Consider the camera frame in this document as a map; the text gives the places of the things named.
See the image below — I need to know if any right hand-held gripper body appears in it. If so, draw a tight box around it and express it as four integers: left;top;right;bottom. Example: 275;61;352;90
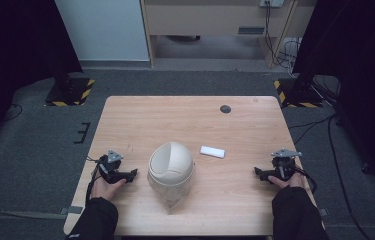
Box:
270;148;303;182

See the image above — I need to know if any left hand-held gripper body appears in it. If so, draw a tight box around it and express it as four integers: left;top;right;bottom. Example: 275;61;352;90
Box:
97;149;125;185

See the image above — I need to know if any beige swing-lid trash bin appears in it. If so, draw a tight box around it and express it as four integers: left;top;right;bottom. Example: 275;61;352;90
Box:
146;141;196;212

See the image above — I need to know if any white rectangular eraser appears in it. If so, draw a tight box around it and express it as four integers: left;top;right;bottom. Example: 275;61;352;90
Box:
199;145;226;160

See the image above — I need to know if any person's right hand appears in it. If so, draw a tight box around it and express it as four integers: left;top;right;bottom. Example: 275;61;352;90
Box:
267;172;307;191

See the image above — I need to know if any person's left hand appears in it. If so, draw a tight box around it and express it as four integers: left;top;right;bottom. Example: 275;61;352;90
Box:
90;175;127;202

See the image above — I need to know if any clear plastic bin liner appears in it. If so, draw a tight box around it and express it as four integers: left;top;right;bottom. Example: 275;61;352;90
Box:
147;171;195;212

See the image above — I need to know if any black stand base striped tape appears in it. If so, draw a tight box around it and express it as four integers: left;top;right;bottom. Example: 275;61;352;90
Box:
43;77;96;108
273;77;324;109

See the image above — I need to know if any black curtain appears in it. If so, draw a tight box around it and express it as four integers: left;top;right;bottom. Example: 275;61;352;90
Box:
0;0;84;158
291;0;375;193

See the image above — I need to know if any light wooden desk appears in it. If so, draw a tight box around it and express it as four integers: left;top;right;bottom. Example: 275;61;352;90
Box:
139;0;318;69

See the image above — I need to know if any left hand-held gripper cable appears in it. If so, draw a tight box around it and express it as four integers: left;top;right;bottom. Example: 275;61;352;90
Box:
85;155;107;205

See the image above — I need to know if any hand-held gripper cable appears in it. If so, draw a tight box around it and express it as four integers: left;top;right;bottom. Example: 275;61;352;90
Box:
294;165;319;195
85;155;107;205

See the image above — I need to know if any right hand-held gripper cable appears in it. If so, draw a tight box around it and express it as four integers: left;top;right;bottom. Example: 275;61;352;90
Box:
294;165;319;195

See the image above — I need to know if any black floor cable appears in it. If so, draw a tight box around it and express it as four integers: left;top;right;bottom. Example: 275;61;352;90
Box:
288;113;373;240
1;103;24;123

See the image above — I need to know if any bundle of black cables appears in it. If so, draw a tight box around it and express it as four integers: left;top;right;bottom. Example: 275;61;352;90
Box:
263;1;303;70

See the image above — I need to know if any grey wall power outlet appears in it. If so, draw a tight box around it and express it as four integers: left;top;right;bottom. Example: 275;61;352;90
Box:
258;0;285;9

